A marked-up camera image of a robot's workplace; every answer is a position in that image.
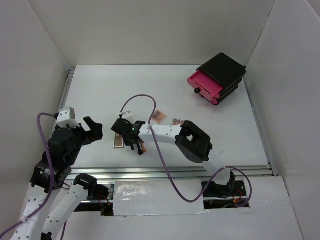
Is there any pink makeup brush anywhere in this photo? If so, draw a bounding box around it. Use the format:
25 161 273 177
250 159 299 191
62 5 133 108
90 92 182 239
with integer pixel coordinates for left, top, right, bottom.
140 142 147 153

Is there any black makeup brush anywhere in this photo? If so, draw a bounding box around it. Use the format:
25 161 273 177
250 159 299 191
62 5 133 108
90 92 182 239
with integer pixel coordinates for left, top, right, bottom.
137 143 144 156

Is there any pink top drawer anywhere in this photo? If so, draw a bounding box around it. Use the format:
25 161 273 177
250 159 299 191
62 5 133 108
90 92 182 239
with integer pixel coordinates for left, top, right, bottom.
187 70 223 96

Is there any pink drawer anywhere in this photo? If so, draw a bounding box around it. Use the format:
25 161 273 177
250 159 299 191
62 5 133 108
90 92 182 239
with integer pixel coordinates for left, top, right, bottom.
187 70 223 96
200 92 222 106

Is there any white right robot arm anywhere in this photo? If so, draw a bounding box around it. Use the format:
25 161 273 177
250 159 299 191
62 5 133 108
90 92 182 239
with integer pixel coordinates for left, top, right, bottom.
111 118 236 196

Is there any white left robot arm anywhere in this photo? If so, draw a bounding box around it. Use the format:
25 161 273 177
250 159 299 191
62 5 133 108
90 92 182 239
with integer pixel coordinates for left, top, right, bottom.
9 114 103 240

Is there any long silver eyeshadow palette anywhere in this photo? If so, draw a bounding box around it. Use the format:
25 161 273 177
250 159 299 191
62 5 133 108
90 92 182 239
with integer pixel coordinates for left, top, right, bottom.
113 133 124 149

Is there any square brown eyeshadow palette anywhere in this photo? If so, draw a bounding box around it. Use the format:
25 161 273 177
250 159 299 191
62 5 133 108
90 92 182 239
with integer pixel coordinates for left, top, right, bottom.
151 109 167 124

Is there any clear nine-pan eyeshadow palette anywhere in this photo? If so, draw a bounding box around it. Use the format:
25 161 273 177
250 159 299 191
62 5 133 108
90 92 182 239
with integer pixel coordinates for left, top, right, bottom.
171 118 185 126

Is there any white taped cover panel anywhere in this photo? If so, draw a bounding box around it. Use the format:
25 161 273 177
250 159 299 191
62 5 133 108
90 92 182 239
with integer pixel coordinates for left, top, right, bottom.
113 180 205 217

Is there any black drawer organizer cabinet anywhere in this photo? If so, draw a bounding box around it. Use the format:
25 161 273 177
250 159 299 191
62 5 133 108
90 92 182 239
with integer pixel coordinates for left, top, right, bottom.
197 52 246 106

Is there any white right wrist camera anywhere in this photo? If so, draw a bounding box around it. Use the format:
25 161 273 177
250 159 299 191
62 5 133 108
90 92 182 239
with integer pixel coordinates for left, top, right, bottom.
119 111 135 124

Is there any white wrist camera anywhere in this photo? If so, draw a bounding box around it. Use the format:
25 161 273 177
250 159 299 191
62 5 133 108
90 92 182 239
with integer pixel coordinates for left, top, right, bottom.
119 111 135 124
56 107 80 129

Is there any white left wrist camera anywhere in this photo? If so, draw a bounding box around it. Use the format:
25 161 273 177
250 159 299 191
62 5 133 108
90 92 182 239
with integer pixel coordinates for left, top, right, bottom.
56 107 80 129

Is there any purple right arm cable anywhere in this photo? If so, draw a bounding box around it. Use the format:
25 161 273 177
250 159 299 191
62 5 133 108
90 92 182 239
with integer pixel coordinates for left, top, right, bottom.
119 94 253 208

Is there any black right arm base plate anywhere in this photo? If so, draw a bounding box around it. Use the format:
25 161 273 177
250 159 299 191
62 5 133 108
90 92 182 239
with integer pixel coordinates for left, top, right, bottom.
203 180 247 199

